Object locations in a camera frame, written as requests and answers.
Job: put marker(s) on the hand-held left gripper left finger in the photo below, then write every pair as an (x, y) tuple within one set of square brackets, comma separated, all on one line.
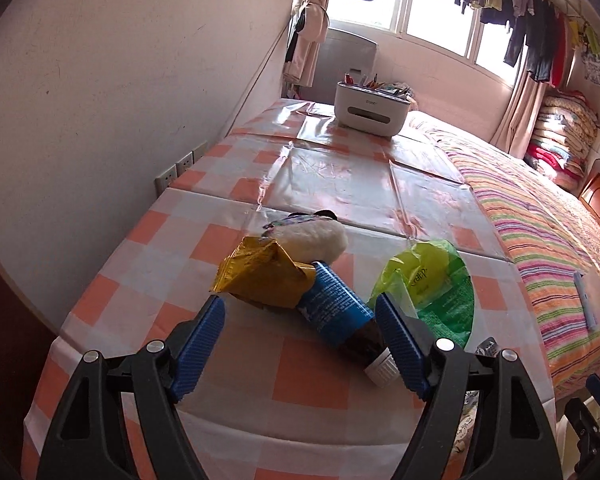
[(200, 345)]

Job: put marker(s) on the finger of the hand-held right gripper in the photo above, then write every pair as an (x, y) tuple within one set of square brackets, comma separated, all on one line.
[(582, 425), (598, 389)]

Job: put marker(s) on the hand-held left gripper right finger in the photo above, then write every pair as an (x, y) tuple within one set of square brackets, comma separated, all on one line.
[(402, 350)]

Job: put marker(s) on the brown bottle blue label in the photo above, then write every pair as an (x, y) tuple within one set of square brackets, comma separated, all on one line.
[(337, 310)]

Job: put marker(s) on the yellow foil wrapper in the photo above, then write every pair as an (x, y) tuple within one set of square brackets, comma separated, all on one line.
[(260, 272)]

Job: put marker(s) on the green plastic wrapper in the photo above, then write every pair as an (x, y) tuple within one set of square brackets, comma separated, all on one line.
[(440, 285)]

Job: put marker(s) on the silver blister pack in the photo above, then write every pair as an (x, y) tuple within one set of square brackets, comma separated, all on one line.
[(487, 346)]

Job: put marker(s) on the white plush toy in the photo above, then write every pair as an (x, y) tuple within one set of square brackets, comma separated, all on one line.
[(310, 240)]

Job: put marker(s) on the orange checked tablecloth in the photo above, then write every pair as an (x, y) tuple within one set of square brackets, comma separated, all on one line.
[(330, 185)]

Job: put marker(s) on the striped bed sheet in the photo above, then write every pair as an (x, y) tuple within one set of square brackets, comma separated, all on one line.
[(530, 220)]

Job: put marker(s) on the white desk organizer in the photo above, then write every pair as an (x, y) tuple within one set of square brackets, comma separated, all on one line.
[(370, 110)]

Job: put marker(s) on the stack of folded quilts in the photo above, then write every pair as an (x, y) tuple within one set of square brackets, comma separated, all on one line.
[(562, 135)]

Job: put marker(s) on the white air cooler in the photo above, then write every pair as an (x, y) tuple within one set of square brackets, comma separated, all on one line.
[(345, 60)]

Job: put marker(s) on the row of hanging clothes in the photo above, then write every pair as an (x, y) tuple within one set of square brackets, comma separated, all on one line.
[(537, 45)]

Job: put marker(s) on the pink curtain with tieback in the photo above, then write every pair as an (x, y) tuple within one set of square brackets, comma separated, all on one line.
[(312, 20)]

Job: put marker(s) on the white window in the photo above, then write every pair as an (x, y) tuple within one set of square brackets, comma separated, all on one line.
[(405, 5)]

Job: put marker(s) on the wall power sockets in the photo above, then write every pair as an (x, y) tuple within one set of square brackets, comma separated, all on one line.
[(177, 167)]

